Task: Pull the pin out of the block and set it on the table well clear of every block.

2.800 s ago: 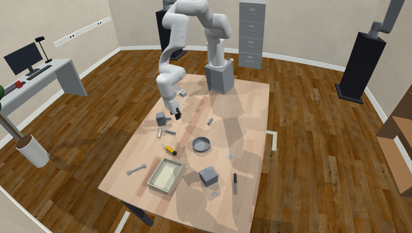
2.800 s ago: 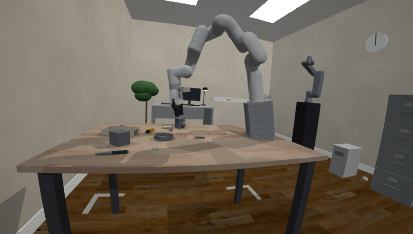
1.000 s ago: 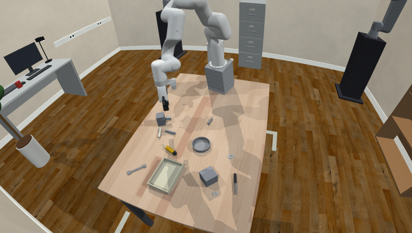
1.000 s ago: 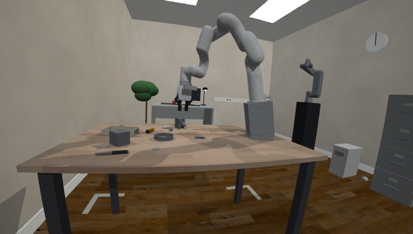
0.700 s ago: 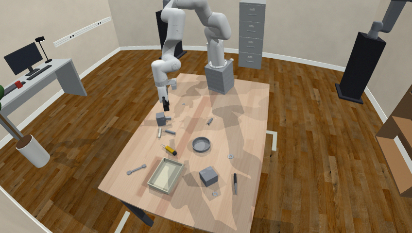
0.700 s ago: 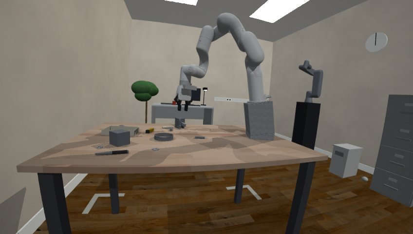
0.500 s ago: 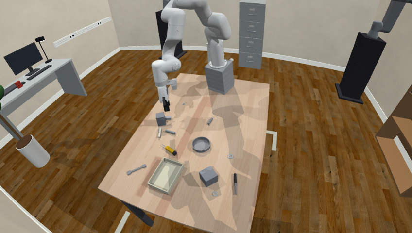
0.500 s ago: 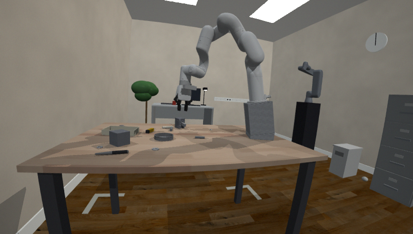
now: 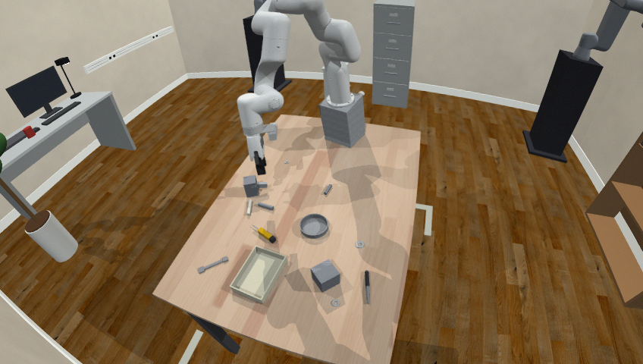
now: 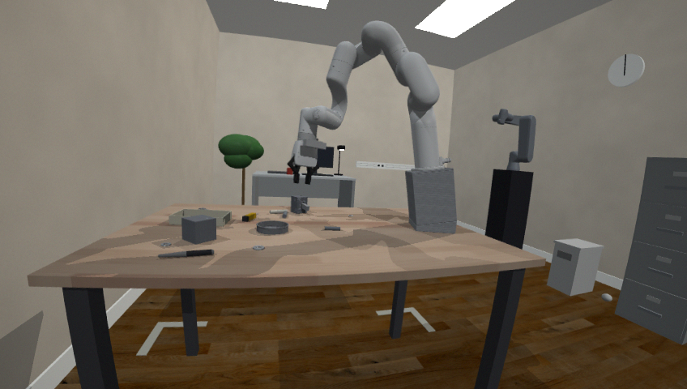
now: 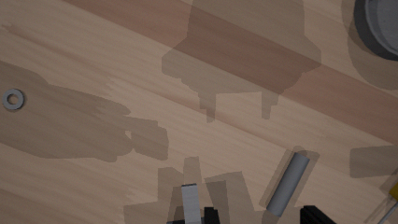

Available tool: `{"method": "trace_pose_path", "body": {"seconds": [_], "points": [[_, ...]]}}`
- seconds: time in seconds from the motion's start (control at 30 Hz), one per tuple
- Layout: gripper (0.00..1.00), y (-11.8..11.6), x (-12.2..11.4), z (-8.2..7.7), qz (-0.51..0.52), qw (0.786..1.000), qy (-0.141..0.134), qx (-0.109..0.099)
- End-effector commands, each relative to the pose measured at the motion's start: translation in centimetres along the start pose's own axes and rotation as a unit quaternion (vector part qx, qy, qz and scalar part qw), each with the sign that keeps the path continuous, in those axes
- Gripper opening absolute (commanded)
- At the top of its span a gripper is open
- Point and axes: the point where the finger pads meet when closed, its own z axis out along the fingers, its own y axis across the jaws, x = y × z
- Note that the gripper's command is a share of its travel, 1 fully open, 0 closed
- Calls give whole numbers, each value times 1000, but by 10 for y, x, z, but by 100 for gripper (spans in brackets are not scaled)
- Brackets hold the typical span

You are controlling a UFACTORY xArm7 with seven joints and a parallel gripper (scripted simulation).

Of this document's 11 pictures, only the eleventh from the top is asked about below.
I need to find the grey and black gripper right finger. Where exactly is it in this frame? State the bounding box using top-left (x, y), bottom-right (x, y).
top-left (300, 205), bottom-right (336, 224)

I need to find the grey flat washer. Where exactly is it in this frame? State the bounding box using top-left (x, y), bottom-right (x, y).
top-left (2, 89), bottom-right (24, 110)

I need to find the dark grey round shallow dish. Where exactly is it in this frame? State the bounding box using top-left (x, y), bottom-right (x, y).
top-left (353, 0), bottom-right (398, 62)

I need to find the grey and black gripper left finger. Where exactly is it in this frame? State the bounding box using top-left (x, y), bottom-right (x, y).
top-left (204, 207), bottom-right (220, 224)

